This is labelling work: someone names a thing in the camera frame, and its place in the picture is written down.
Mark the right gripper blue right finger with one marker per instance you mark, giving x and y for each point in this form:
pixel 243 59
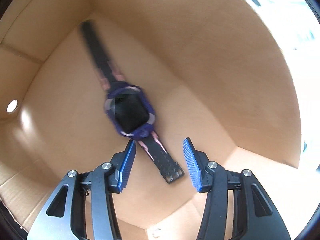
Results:
pixel 196 163

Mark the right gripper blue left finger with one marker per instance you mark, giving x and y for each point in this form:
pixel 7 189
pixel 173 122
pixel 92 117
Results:
pixel 122 164

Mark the purple black smart watch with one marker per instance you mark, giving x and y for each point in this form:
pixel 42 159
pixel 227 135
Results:
pixel 128 108

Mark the brown cardboard box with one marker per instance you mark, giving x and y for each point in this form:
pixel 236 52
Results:
pixel 211 69

